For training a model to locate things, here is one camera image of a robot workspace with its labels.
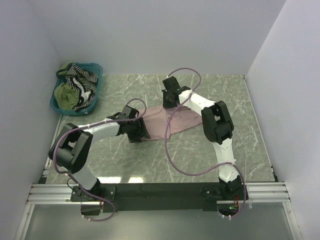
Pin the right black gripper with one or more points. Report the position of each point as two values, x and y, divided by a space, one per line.
165 104

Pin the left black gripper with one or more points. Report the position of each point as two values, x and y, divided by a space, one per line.
142 132

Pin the pink tank top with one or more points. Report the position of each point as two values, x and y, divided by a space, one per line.
156 119

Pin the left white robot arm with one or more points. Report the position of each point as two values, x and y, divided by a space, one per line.
71 148

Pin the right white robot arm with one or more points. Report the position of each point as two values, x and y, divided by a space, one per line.
218 129

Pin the black white striped tank top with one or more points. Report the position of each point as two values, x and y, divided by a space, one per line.
85 82

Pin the green tank top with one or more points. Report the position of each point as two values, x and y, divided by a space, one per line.
65 96

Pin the black base beam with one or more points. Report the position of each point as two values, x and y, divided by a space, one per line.
119 197

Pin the teal plastic basket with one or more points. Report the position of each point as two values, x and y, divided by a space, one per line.
93 67

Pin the aluminium rail frame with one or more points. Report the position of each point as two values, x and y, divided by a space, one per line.
116 161

